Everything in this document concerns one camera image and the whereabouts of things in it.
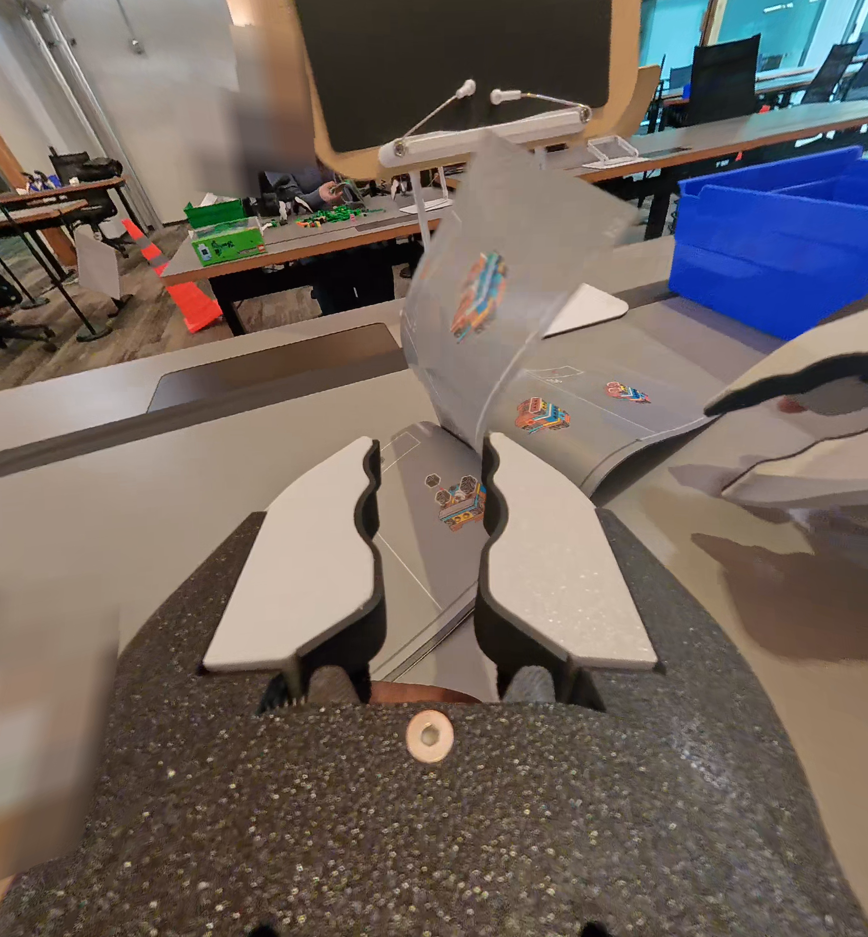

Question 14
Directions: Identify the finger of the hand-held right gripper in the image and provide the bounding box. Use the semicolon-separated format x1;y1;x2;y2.
703;299;868;418
721;410;868;508

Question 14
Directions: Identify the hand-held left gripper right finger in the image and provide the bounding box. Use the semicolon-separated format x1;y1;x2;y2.
474;432;659;682

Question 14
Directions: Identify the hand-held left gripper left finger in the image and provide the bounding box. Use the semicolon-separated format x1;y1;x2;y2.
201;436;389;682

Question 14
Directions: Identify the grey instruction booklet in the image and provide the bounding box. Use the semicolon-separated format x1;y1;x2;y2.
368;132;720;685

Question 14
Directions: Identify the grey desk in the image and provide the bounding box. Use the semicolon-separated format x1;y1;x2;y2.
0;238;868;937

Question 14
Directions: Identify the blue storage bin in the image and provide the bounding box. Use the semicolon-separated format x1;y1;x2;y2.
679;145;868;202
668;172;868;344

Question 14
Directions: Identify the long grey table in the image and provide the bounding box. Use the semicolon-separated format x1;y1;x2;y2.
573;95;868;243

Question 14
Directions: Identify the white tray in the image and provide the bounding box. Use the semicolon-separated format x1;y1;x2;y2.
586;135;641;165

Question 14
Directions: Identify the grey table with bricks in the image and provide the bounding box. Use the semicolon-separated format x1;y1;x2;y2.
159;194;479;338

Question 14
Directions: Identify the green cardboard box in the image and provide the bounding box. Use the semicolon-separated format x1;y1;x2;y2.
189;222;266;266

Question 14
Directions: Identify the pile of green toy bricks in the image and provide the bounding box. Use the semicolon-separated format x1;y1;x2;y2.
293;204;378;229

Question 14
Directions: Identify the green plastic bin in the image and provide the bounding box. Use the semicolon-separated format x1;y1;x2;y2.
183;198;249;229

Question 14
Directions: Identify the white panel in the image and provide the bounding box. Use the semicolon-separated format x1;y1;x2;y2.
74;225;123;301

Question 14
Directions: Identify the wooden table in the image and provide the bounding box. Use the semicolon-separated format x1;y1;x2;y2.
0;176;129;250

